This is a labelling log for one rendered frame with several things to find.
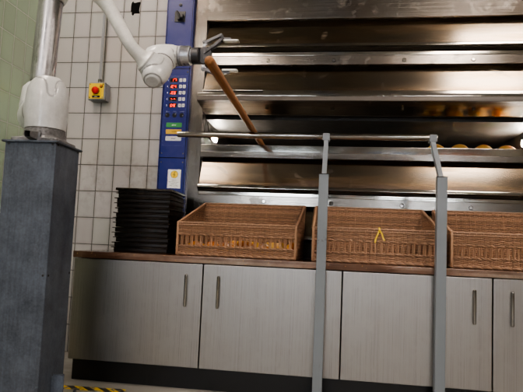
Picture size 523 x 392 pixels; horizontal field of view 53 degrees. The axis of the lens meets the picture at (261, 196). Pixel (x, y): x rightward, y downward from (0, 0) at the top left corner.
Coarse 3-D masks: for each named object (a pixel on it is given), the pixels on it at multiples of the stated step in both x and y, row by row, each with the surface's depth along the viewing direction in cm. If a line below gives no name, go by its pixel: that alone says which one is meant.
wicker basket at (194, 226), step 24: (192, 216) 261; (216, 216) 282; (240, 216) 280; (264, 216) 278; (288, 216) 276; (192, 240) 237; (216, 240) 236; (240, 240) 234; (264, 240) 232; (288, 240) 272
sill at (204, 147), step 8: (208, 144) 291; (296, 152) 284; (304, 152) 283; (312, 152) 283; (320, 152) 282; (328, 152) 281; (336, 152) 281; (344, 152) 280; (352, 152) 280; (360, 152) 279; (368, 152) 278; (376, 152) 278; (384, 152) 277; (392, 152) 277; (400, 152) 276; (408, 152) 275; (416, 152) 275; (424, 152) 274; (440, 152) 273; (448, 152) 273; (456, 152) 272; (464, 152) 272; (472, 152) 271; (480, 152) 270; (488, 152) 270; (496, 152) 269; (504, 152) 269; (512, 152) 268; (520, 152) 268
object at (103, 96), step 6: (90, 84) 296; (96, 84) 296; (102, 84) 295; (90, 90) 296; (102, 90) 295; (108, 90) 300; (90, 96) 296; (96, 96) 295; (102, 96) 294; (108, 96) 300; (96, 102) 301; (102, 102) 301; (108, 102) 301
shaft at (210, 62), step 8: (208, 56) 155; (208, 64) 155; (216, 64) 159; (216, 72) 163; (216, 80) 171; (224, 80) 173; (224, 88) 179; (232, 96) 191; (232, 104) 202; (240, 104) 207; (240, 112) 213; (248, 120) 231; (248, 128) 245; (264, 144) 293
